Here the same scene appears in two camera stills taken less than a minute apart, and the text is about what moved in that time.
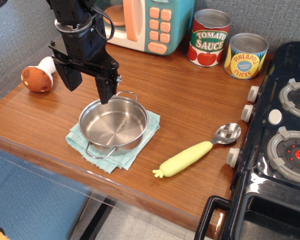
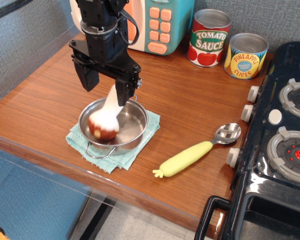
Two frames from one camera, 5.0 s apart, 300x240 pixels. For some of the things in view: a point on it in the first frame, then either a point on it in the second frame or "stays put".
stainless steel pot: (119, 124) stays put
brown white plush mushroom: (39, 78) to (103, 123)
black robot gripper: (83, 46) to (105, 51)
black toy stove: (269, 196) stays put
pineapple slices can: (246, 55) stays put
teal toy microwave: (158, 27) stays put
